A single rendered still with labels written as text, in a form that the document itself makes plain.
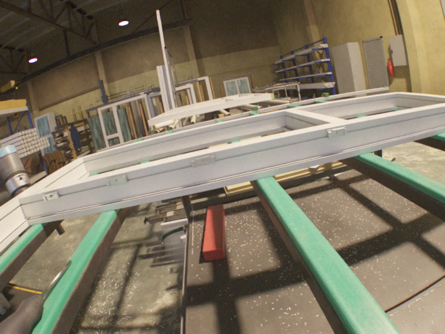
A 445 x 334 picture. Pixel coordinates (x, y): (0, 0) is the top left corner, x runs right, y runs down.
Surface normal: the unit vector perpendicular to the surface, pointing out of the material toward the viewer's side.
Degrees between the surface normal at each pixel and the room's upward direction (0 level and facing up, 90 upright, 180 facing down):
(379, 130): 90
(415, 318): 0
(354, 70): 90
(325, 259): 0
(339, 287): 0
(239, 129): 90
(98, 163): 90
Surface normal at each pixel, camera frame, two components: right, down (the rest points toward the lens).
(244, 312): -0.20, -0.94
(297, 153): 0.07, 0.28
